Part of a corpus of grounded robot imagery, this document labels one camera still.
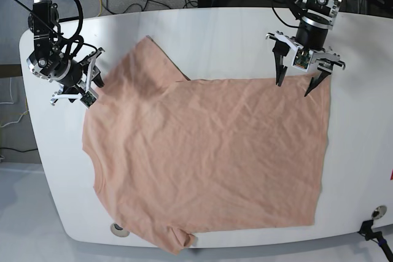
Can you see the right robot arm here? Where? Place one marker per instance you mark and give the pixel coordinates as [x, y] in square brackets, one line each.
[53, 57]

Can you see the right table cable grommet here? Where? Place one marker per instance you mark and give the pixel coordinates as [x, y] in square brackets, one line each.
[379, 212]

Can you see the peach pink T-shirt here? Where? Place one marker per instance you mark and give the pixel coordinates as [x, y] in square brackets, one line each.
[174, 157]

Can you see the table cable grommet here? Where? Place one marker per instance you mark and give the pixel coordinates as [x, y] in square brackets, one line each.
[379, 212]
[118, 230]

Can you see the left table cable grommet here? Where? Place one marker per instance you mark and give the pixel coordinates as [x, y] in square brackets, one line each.
[118, 230]

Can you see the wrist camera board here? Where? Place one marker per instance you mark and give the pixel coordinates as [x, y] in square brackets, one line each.
[88, 98]
[302, 59]

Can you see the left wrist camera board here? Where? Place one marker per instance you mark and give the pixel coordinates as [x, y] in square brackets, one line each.
[302, 59]

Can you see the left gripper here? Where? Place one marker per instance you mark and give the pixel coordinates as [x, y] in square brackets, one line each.
[311, 34]

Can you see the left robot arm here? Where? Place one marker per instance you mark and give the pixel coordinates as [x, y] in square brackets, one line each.
[328, 9]

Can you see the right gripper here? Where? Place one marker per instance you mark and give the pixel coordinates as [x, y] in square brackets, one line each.
[78, 77]

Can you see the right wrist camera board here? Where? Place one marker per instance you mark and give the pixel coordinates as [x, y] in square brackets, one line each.
[88, 98]

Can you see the black clamp with cable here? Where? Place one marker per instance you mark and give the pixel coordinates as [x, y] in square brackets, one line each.
[369, 235]

